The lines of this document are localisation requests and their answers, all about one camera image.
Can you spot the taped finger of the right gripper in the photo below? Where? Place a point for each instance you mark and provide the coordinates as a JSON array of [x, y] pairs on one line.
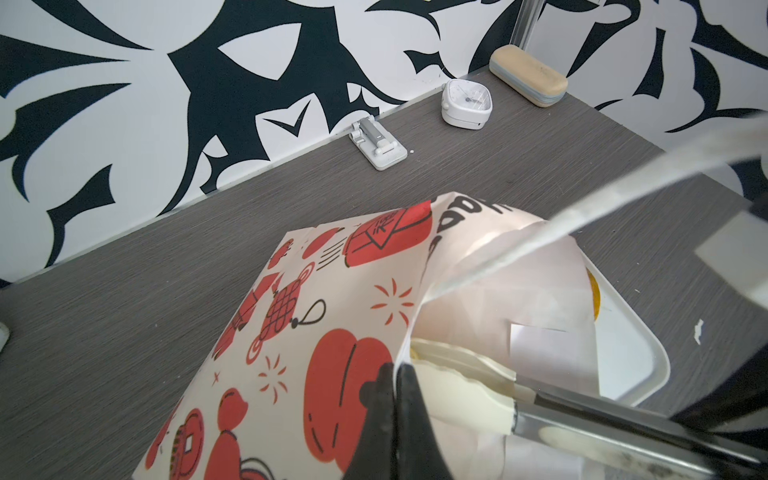
[[470, 390]]

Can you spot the white plastic tray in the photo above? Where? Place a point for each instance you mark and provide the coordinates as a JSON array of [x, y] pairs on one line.
[[632, 362]]

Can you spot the yellow fake bagel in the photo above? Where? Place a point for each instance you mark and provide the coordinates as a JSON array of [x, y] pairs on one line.
[[594, 294]]

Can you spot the small white alarm clock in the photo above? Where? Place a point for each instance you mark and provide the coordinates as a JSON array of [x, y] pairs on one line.
[[466, 104]]

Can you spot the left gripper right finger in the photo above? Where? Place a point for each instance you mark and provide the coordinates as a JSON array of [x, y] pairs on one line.
[[418, 453]]

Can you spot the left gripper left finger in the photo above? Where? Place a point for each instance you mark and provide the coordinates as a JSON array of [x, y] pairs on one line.
[[375, 456]]

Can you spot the red white paper bag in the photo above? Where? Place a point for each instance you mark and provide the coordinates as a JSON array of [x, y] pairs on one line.
[[284, 392]]

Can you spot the beige glasses case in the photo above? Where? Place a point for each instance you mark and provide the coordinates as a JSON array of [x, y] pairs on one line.
[[535, 81]]

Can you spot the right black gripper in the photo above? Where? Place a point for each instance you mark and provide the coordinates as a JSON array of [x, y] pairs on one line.
[[737, 253]]

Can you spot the white digital clock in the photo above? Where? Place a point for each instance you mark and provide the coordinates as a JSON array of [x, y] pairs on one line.
[[4, 335]]

